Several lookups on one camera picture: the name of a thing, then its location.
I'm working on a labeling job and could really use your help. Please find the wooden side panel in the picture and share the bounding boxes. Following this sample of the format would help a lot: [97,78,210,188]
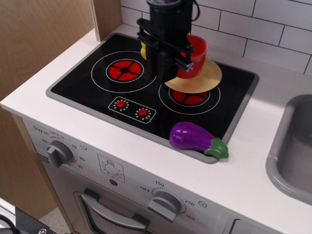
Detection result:
[91,0,122,42]

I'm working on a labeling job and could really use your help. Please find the grey temperature dial knob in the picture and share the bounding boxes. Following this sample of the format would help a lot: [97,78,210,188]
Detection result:
[148,190,182,223]

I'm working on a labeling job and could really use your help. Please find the purple toy eggplant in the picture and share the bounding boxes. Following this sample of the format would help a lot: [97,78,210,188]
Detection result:
[169,121,229,159]

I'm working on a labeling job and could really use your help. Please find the tan toy plate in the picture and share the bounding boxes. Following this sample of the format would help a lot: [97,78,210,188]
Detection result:
[165,58,222,94]

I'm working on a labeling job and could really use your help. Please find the black equipment with cable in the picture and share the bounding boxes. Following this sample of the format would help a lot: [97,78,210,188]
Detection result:
[0,207,57,234]

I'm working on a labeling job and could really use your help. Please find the grey oven door handle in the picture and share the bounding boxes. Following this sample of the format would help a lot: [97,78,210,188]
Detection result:
[81,189,150,232]

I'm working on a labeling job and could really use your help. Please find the red stove knob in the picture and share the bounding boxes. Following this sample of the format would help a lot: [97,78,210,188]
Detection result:
[116,100,126,109]
[138,109,148,117]

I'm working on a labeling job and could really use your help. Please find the grey timer dial knob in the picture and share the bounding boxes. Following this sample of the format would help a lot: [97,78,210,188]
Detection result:
[47,140,73,168]

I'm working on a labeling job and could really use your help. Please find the red plastic cup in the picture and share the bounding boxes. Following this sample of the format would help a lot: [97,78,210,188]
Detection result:
[177,35,209,79]

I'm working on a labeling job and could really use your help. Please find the yellow toy bell pepper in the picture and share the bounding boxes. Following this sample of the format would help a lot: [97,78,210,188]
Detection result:
[140,33,152,60]

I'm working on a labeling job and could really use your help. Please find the right red stove knob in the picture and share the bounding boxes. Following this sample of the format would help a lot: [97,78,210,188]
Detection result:
[138,109,148,117]

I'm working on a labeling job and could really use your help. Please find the left red stove knob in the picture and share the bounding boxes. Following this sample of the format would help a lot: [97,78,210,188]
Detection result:
[116,100,126,109]

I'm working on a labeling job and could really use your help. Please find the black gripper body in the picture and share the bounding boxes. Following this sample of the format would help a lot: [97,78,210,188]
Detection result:
[137,0,195,80]

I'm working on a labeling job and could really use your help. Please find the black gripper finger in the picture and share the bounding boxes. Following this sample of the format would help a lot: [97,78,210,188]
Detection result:
[146,45,160,78]
[173,46,194,71]

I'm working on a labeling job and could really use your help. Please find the grey toy sink basin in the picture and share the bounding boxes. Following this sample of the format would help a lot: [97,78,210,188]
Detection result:
[265,95,312,205]

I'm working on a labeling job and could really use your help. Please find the black toy stovetop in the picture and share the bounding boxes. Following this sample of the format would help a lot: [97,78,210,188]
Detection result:
[46,34,259,147]

